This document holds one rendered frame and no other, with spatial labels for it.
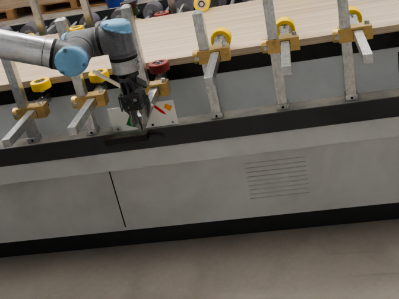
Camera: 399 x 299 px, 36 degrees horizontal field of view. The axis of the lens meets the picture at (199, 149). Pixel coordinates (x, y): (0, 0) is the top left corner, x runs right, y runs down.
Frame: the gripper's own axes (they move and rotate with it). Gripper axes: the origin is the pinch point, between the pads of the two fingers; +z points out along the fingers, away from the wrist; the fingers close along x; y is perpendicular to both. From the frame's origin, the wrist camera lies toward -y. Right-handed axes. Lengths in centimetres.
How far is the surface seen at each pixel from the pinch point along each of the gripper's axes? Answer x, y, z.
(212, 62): 24.9, -15.2, -14.0
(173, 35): -1, -81, -9
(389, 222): 84, -52, 81
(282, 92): 46, -28, 5
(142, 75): -3.7, -27.5, -9.0
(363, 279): 69, -15, 82
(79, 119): -23.7, -6.5, -2.8
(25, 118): -49, -18, -2
